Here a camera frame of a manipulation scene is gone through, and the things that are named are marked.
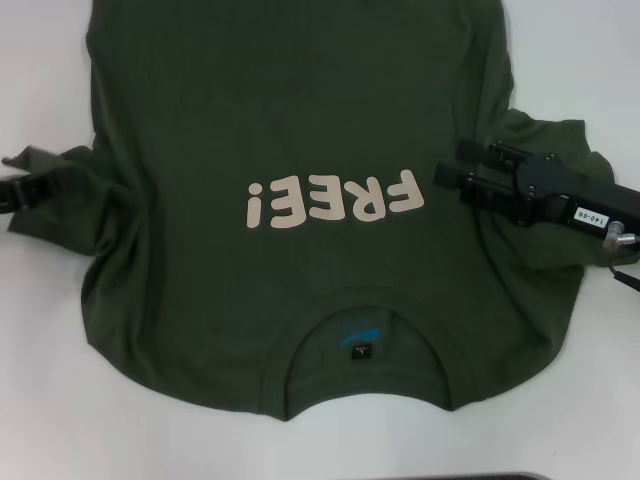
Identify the dark green FREE t-shirt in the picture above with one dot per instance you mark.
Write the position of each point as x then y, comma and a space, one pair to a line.
300, 100

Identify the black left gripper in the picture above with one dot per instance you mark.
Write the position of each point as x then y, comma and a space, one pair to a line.
10, 197

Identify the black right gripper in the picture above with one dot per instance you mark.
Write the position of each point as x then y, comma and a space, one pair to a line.
550, 195

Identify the dark rounded base edge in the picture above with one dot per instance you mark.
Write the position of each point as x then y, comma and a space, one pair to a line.
505, 476

